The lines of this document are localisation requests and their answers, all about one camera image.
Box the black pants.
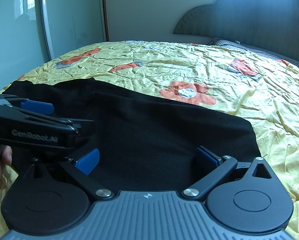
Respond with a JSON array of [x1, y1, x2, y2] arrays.
[[6, 79, 260, 192]]

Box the yellow floral bedspread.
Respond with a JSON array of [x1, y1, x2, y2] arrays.
[[0, 39, 299, 240]]

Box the glass floral wardrobe door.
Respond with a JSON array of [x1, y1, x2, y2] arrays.
[[0, 0, 105, 90]]

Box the grey striped pillow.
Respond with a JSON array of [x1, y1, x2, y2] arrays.
[[207, 38, 296, 62]]

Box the dark scalloped headboard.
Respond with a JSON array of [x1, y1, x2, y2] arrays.
[[173, 0, 299, 61]]

